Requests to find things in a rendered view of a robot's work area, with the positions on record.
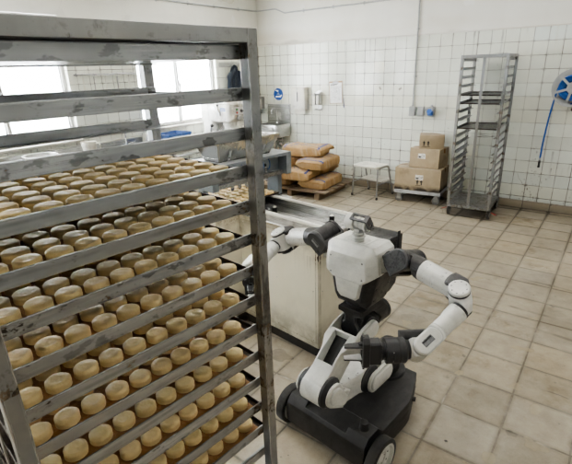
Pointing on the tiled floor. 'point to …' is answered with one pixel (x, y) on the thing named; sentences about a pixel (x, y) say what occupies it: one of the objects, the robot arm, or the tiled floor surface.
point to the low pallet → (315, 190)
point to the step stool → (372, 175)
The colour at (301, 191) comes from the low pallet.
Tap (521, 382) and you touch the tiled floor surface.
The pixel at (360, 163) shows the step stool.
